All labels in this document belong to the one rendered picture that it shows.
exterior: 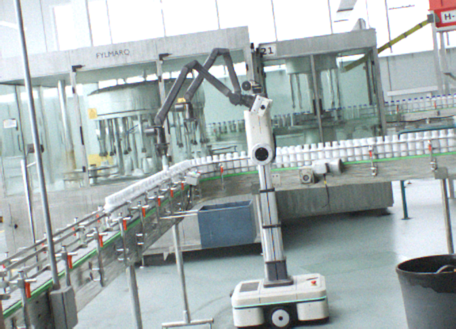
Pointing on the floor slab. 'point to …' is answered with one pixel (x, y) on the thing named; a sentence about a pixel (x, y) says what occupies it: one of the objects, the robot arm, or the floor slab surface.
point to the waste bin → (429, 291)
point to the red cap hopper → (445, 1)
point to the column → (81, 17)
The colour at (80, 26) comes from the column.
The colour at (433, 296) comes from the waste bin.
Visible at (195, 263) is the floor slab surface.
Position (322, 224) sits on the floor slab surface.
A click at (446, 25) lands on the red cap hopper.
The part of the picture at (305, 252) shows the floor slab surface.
